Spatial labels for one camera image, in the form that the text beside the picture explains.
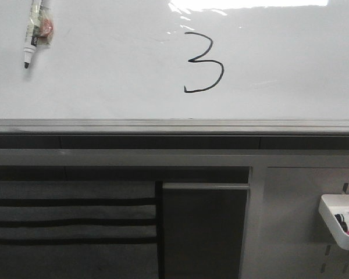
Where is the white dry-erase marker black tip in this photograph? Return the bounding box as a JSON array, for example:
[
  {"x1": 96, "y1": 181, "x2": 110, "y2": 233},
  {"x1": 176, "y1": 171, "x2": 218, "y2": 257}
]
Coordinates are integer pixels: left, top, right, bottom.
[{"x1": 24, "y1": 0, "x2": 54, "y2": 69}]

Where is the large white whiteboard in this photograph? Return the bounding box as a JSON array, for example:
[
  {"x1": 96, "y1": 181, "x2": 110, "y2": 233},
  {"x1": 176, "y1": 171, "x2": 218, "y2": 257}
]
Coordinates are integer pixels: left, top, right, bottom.
[{"x1": 0, "y1": 1, "x2": 349, "y2": 120}]

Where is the white plastic marker tray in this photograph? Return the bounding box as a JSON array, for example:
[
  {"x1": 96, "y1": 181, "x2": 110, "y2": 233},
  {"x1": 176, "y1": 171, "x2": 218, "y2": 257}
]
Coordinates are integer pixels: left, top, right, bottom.
[{"x1": 319, "y1": 194, "x2": 349, "y2": 251}]

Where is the black capped marker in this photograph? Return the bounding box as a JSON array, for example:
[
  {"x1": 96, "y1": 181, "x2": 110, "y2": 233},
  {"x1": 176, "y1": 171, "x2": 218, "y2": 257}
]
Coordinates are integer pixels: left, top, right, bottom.
[{"x1": 334, "y1": 214, "x2": 349, "y2": 223}]

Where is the grey pegboard panel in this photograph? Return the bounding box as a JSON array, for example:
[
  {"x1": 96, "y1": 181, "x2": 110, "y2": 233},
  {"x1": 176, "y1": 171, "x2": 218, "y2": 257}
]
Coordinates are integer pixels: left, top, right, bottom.
[{"x1": 240, "y1": 167, "x2": 349, "y2": 278}]

